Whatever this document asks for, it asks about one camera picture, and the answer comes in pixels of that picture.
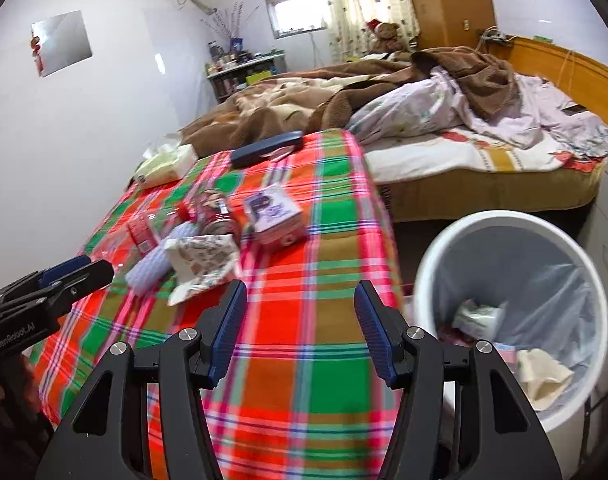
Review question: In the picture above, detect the beige paper bag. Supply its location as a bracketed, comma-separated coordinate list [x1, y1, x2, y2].
[517, 349, 574, 412]

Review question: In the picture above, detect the printed paper snack wrapper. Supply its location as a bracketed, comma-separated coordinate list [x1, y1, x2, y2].
[164, 234, 241, 307]

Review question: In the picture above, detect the white foam fruit net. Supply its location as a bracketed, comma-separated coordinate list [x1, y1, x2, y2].
[125, 222, 197, 297]

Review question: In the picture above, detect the clear plastic bottle red label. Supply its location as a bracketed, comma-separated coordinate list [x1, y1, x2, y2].
[103, 204, 192, 261]

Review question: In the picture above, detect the white yogurt cup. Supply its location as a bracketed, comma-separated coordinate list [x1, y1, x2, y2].
[451, 299, 508, 341]

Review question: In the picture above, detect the red metallic can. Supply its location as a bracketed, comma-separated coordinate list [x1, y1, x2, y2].
[194, 188, 241, 240]

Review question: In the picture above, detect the purple white milk carton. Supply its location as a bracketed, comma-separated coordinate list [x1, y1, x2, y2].
[243, 183, 307, 247]

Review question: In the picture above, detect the white round trash bin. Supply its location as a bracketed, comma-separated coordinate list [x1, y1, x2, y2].
[411, 210, 608, 478]

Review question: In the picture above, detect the plaid red green cloth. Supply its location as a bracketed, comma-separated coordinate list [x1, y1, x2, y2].
[28, 128, 410, 480]

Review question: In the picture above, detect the green white tissue pack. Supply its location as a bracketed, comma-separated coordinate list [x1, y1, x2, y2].
[132, 143, 197, 188]

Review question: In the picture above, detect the dark blue glasses case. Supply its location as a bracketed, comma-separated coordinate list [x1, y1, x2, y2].
[230, 131, 304, 169]

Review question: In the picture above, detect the mattress with floral sheet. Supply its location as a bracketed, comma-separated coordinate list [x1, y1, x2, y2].
[363, 128, 608, 222]

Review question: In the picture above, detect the white shelf with items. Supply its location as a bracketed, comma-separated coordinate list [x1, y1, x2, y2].
[207, 51, 287, 103]

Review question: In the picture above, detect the brown fleece blanket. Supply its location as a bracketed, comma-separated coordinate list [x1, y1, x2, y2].
[180, 47, 514, 157]

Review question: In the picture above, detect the vase with dry branches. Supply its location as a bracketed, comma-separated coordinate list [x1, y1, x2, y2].
[201, 1, 259, 53]

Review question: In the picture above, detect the small bright window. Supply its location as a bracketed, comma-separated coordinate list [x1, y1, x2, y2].
[265, 0, 327, 39]

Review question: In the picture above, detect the wooden headboard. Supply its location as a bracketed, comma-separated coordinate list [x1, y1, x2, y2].
[486, 37, 608, 125]

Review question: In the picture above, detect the teddy bear santa hat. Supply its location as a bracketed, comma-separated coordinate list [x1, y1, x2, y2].
[367, 18, 407, 54]

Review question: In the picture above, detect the patterned window curtain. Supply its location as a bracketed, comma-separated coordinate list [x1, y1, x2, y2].
[325, 0, 420, 62]

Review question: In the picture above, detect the wooden wardrobe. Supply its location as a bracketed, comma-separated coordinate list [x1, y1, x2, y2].
[412, 0, 496, 49]

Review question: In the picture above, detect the wall mirror panel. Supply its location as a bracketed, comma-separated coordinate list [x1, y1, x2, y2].
[30, 11, 92, 77]

